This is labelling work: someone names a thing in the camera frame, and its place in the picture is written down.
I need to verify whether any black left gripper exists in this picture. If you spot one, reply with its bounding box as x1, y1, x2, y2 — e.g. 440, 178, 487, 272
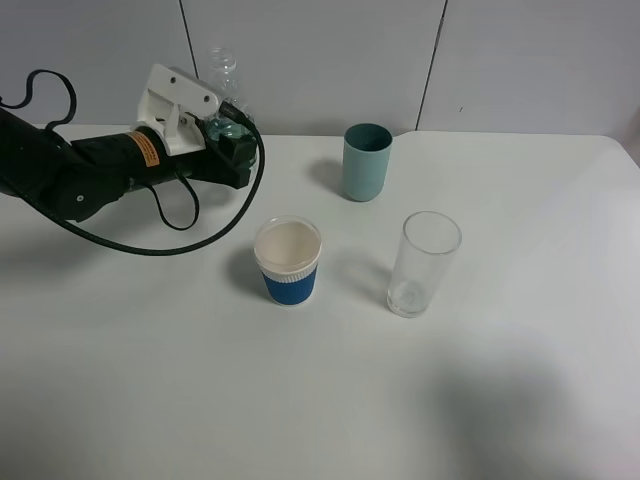
69, 114, 257, 193

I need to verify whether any clear plastic drink bottle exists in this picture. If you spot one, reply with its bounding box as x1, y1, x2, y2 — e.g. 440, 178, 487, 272
207, 47, 251, 139

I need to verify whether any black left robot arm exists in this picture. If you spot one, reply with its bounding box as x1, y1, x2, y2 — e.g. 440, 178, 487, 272
1, 109, 257, 222

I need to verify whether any blue sleeved paper cup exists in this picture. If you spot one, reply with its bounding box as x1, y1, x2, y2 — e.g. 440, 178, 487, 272
253, 216, 322, 306

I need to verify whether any teal plastic cup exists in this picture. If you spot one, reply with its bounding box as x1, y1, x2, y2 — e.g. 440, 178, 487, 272
342, 123, 393, 202

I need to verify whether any clear drinking glass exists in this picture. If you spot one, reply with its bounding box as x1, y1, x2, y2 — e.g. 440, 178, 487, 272
387, 211, 462, 318

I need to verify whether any black camera cable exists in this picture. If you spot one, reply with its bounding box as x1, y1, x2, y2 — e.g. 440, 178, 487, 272
0, 69, 266, 257

